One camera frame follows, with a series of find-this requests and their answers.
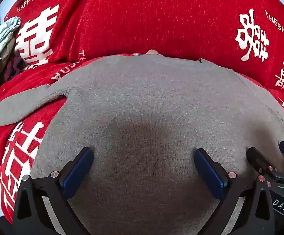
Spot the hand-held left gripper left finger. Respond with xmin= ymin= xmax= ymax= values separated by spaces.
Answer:
xmin=13 ymin=147 xmax=94 ymax=235

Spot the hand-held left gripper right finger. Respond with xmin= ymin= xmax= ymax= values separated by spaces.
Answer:
xmin=194 ymin=148 xmax=276 ymax=235

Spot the dark patterned cloth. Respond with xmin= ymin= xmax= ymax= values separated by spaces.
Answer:
xmin=0 ymin=51 xmax=26 ymax=86

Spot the grey knit sweater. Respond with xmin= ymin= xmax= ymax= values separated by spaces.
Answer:
xmin=0 ymin=52 xmax=284 ymax=235

